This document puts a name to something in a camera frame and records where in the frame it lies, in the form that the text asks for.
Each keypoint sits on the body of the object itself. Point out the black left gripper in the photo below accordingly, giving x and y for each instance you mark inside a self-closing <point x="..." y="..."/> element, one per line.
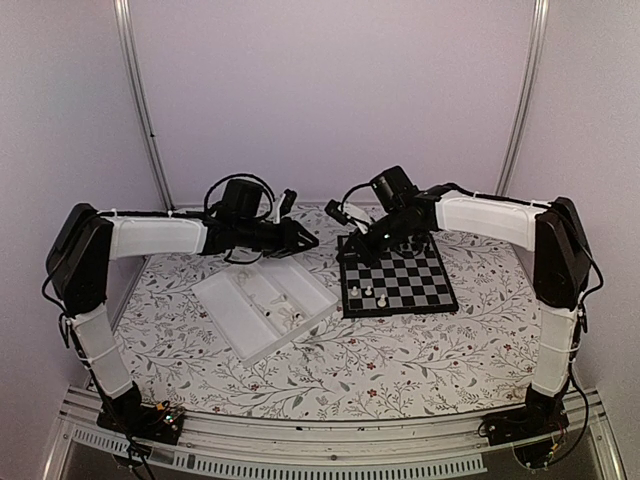
<point x="290" y="237"/>

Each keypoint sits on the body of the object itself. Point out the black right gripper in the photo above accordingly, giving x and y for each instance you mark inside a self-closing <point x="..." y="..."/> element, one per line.
<point x="367" y="254"/>

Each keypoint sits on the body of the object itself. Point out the black and silver chessboard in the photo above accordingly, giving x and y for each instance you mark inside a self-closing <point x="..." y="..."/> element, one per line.
<point x="412" y="285"/>

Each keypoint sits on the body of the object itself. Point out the white plastic tray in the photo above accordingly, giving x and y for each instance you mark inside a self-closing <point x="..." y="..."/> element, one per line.
<point x="237" y="299"/>

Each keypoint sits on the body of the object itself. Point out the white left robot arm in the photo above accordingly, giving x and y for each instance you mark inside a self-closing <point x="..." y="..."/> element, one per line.
<point x="77" y="276"/>

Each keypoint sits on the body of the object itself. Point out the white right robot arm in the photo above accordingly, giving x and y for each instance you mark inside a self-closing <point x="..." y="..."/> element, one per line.
<point x="551" y="231"/>

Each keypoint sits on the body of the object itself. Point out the black chess pawns row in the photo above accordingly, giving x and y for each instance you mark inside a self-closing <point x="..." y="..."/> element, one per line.
<point x="413" y="248"/>

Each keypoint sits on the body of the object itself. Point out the black chess pieces back row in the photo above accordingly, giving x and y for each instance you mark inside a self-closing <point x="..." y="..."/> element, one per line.
<point x="419" y="236"/>

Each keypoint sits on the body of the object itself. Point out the floral patterned table mat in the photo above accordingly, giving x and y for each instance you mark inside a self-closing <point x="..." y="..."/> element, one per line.
<point x="481" y="356"/>

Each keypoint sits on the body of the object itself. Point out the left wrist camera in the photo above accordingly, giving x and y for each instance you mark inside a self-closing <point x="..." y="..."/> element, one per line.
<point x="283" y="205"/>

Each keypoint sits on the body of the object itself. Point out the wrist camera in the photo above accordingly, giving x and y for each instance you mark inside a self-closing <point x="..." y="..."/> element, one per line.
<point x="349" y="213"/>
<point x="283" y="205"/>

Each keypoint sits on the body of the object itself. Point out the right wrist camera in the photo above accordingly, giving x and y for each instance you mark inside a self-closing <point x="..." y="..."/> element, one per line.
<point x="349" y="213"/>

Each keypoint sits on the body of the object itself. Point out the front aluminium rail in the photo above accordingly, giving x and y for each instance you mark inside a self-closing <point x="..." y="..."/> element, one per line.
<point x="229" y="447"/>

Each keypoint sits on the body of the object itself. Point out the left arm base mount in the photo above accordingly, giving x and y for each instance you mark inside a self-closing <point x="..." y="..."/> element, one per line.
<point x="161" y="422"/>

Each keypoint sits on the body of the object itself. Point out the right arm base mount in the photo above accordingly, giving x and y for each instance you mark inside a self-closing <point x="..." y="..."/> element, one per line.
<point x="542" y="421"/>

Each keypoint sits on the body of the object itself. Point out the left aluminium frame post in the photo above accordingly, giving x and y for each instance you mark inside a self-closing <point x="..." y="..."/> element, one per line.
<point x="126" y="34"/>

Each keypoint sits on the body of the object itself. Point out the aluminium frame post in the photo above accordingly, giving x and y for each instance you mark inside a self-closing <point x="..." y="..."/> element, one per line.
<point x="126" y="34"/>
<point x="533" y="59"/>

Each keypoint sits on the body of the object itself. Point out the right aluminium frame post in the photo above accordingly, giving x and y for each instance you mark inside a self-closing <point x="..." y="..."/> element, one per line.
<point x="533" y="59"/>

